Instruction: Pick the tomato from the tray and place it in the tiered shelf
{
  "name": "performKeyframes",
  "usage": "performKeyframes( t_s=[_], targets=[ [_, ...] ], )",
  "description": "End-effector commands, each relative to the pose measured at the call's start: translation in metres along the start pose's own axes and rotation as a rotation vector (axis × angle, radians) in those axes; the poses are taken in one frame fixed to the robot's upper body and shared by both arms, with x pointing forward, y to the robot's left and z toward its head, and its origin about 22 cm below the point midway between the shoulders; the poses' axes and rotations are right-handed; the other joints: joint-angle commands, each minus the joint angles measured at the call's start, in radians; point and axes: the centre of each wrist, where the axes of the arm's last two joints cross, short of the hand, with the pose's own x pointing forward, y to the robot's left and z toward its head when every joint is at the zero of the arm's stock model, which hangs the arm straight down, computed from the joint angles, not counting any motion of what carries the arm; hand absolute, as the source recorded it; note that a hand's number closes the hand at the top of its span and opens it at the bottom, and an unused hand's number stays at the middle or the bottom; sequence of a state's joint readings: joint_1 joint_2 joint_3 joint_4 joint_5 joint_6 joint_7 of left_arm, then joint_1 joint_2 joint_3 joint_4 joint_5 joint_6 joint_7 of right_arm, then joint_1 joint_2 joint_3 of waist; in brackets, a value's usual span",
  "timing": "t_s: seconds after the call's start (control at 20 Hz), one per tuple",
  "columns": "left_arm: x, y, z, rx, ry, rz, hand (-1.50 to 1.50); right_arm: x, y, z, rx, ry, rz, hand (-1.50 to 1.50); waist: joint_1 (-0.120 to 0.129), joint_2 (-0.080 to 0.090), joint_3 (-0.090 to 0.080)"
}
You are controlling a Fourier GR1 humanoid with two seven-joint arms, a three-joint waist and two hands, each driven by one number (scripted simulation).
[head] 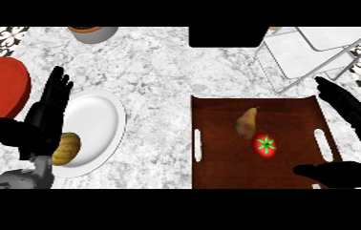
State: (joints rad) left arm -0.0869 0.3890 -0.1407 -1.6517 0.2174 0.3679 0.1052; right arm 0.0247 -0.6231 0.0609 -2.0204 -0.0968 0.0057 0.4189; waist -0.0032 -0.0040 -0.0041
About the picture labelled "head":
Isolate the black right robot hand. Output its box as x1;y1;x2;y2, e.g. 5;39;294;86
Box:
292;75;361;190

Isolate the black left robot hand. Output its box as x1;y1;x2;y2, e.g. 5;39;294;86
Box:
0;65;76;161

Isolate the red tomato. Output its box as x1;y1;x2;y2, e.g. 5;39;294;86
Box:
254;133;280;160

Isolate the brown wooden tray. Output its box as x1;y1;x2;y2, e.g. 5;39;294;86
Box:
190;94;345;190

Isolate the white oval plate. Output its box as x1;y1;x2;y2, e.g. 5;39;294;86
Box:
50;88;128;178

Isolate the red rounded object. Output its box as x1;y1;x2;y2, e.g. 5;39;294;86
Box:
0;56;33;119

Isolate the yellow-brown bread roll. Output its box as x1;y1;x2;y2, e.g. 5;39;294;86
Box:
51;132;84;167

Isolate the black and white patterned tile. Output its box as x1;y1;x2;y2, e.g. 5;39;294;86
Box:
0;26;32;58

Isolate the grey pot with orange rim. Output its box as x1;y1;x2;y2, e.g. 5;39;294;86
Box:
67;26;121;45

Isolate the black rectangular appliance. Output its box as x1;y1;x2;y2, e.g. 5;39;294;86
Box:
189;26;271;49

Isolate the white wire tiered shelf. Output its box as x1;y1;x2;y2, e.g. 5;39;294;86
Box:
255;26;361;94

